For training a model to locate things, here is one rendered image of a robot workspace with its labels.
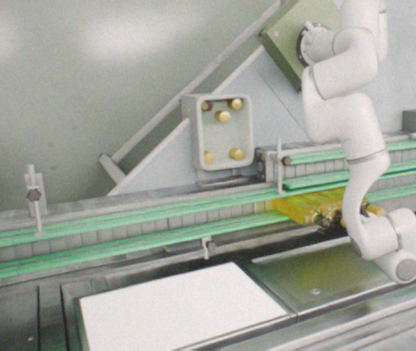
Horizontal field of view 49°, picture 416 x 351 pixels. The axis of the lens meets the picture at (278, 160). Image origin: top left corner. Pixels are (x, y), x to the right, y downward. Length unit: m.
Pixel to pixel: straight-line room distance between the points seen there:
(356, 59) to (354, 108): 0.12
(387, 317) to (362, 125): 0.46
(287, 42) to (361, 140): 0.64
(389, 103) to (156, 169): 0.93
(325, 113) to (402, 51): 0.99
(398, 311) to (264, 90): 0.80
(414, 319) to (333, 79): 0.57
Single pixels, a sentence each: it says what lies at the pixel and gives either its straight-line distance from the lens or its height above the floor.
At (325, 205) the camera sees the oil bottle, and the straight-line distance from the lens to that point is 1.28.
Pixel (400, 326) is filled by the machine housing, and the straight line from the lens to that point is 1.08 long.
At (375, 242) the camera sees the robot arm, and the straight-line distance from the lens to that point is 0.92.
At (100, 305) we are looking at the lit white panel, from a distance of 1.17.
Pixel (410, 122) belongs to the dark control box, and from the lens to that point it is 1.83.
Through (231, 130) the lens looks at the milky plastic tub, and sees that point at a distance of 1.44.
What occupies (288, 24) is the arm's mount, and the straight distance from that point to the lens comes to 1.45.
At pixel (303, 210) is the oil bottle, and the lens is 1.26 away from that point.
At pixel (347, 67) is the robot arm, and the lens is 0.95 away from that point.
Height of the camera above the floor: 2.09
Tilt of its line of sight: 60 degrees down
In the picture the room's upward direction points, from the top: 109 degrees clockwise
